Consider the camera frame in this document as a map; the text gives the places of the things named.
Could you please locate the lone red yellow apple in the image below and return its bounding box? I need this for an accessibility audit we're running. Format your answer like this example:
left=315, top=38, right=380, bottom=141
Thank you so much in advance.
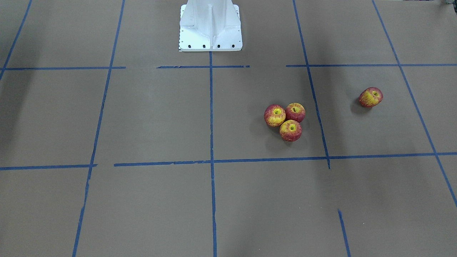
left=358, top=87, right=383, bottom=108

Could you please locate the back red yellow apple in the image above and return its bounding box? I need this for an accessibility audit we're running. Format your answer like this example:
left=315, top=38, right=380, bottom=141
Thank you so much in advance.
left=280, top=119, right=302, bottom=142

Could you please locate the front red yellow apple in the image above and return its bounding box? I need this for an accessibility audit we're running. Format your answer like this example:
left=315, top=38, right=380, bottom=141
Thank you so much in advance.
left=285, top=102, right=306, bottom=123
left=264, top=104, right=286, bottom=127

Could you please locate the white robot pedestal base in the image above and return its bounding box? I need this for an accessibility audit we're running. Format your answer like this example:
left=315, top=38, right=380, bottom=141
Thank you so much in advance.
left=179, top=0, right=243, bottom=52

